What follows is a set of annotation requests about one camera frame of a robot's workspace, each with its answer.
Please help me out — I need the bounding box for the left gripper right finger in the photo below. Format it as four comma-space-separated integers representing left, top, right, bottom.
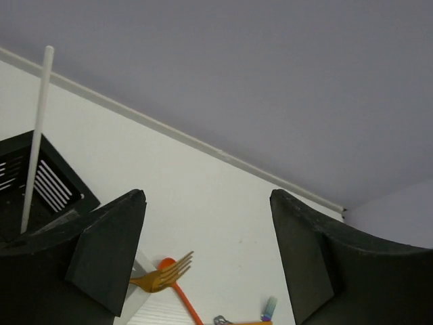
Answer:
270, 190, 432, 324

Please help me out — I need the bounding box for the gold metal fork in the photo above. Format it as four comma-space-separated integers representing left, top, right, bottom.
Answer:
129, 251, 193, 293

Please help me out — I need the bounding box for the small silver utensil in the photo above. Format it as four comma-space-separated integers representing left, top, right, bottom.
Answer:
213, 315, 232, 325

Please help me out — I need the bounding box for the iridescent metal fork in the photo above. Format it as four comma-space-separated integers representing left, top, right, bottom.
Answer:
260, 296, 277, 322

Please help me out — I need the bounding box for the white chopstick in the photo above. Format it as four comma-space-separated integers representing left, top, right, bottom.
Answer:
20, 45, 55, 234

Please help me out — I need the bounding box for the black utensil caddy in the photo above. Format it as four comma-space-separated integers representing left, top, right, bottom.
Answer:
1, 131, 100, 243

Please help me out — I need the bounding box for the orange plastic spoon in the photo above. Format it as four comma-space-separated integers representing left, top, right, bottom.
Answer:
158, 257, 204, 325

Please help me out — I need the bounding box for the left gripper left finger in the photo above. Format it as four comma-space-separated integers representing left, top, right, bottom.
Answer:
1, 189, 146, 324

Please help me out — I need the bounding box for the white utensil caddy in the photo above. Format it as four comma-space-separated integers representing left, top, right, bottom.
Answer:
121, 250, 206, 325

